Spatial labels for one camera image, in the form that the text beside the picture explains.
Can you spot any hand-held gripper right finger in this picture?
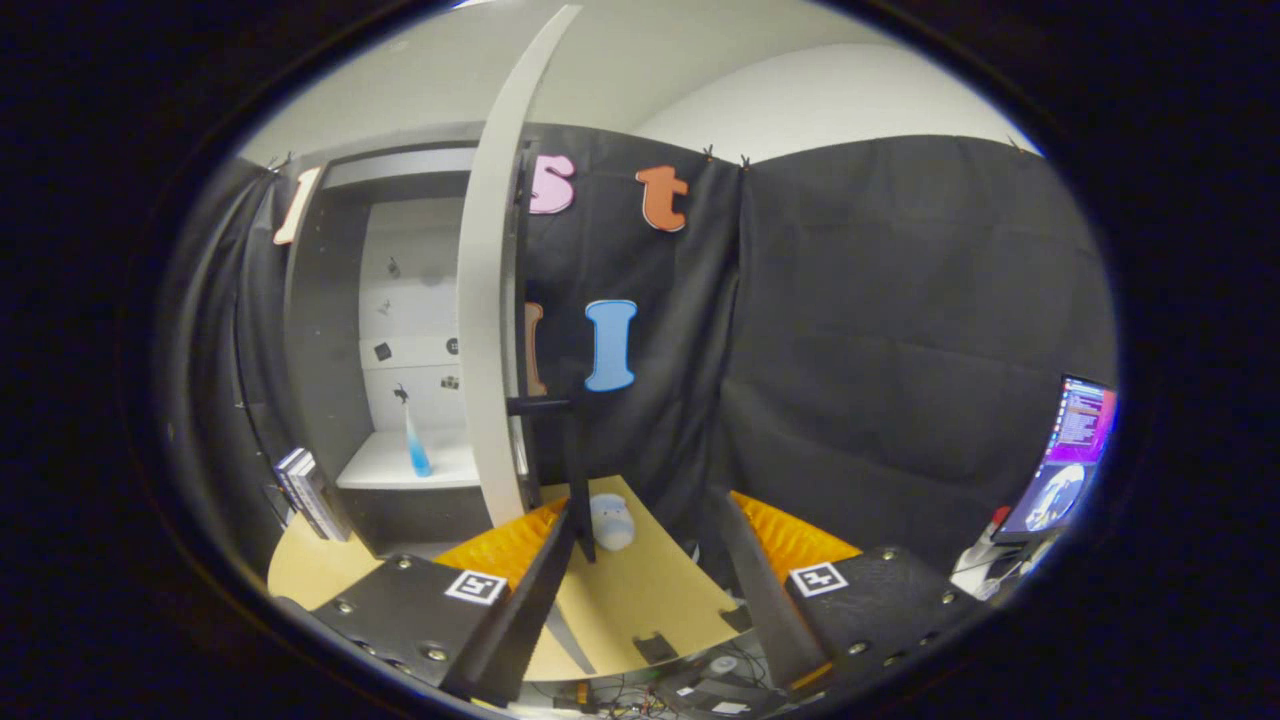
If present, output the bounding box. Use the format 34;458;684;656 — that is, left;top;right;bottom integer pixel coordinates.
724;490;988;701

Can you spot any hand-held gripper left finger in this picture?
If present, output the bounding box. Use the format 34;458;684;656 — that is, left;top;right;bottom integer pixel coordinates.
273;498;579;704

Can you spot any clear cone-shaped bottle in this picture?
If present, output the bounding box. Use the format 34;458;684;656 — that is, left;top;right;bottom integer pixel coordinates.
403;405;435;479

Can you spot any black device box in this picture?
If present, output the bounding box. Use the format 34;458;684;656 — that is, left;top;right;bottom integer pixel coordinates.
650;650;791;719

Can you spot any small white rounded object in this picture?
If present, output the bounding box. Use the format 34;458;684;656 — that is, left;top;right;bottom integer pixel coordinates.
589;492;638;553

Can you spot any white cabinet shelf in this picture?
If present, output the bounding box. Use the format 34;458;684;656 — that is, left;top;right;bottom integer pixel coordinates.
335;428;481;491

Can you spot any white object with red top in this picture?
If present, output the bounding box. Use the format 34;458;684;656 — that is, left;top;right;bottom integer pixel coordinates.
950;505;1041;601

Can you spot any grey cover book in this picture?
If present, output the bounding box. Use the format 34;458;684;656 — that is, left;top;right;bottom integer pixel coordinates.
295;455;353;543

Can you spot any white spine book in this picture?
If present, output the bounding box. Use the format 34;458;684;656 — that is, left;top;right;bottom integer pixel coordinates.
283;452;336;536

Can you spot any dark blue spine book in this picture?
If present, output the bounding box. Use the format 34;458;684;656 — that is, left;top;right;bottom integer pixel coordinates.
274;450;321;521

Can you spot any black backdrop cloth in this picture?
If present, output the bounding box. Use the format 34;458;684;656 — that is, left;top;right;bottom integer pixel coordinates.
165;125;1119;601

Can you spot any computer monitor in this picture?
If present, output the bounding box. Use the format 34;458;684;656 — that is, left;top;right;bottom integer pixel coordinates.
995;373;1119;546

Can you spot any grey cabinet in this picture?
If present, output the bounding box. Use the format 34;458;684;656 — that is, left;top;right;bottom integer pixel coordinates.
283;120;531;561

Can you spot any tangle of cables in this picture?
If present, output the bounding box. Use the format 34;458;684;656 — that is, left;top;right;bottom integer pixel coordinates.
520;670;661;719

